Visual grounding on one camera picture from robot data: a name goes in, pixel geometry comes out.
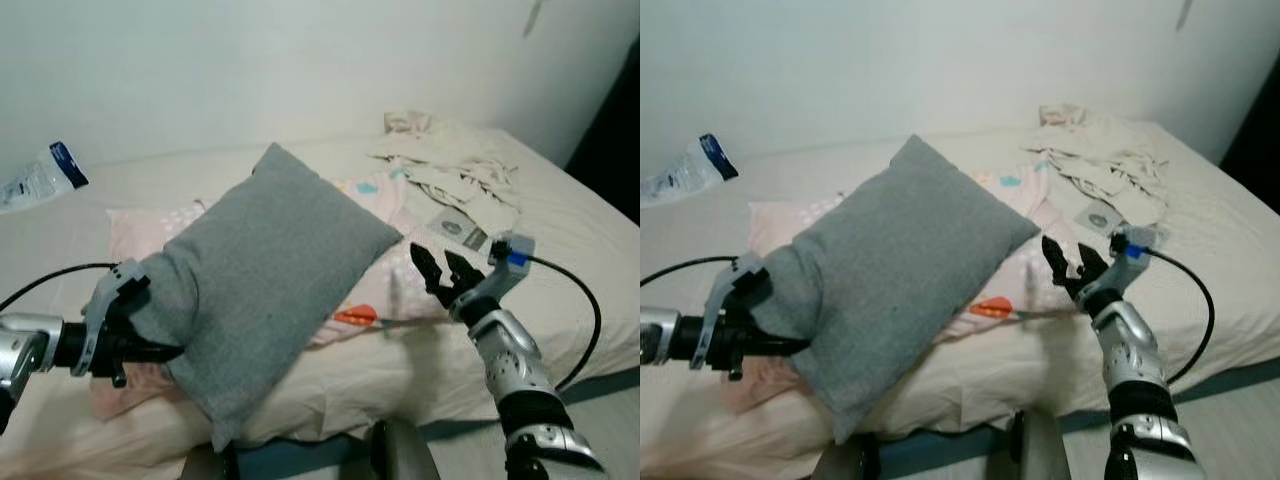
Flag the pale pillow with orange prints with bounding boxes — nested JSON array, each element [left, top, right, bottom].
[[305, 168, 453, 349], [945, 160, 1086, 343]]

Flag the grey right robot leg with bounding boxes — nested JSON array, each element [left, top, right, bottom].
[[1008, 409, 1079, 480], [368, 417, 443, 480]]

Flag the clear plastic bag blue label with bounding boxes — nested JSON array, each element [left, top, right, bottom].
[[0, 141, 90, 214], [640, 133, 740, 207]]

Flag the pink dotted pillow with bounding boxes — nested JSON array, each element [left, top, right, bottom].
[[88, 200, 213, 423], [722, 193, 851, 416]]

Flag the cream crumpled cloth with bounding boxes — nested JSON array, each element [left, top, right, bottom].
[[368, 110, 523, 239], [1020, 102, 1173, 231]]

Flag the grey pillow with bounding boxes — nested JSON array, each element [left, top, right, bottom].
[[128, 143, 405, 454], [750, 134, 1042, 447]]

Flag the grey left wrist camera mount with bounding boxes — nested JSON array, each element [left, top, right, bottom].
[[699, 251, 772, 371], [79, 258, 152, 379]]

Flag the small grey pouch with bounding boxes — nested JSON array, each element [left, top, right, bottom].
[[1075, 199, 1129, 239], [436, 209, 489, 252]]

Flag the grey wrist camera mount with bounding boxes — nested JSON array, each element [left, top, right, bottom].
[[699, 251, 772, 371], [79, 258, 152, 379], [1106, 226, 1163, 291], [485, 232, 537, 301]]

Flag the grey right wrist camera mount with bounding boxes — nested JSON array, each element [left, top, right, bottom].
[[1106, 226, 1163, 291], [485, 232, 537, 301]]

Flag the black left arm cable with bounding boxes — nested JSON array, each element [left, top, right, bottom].
[[640, 255, 743, 288], [0, 262, 123, 313]]

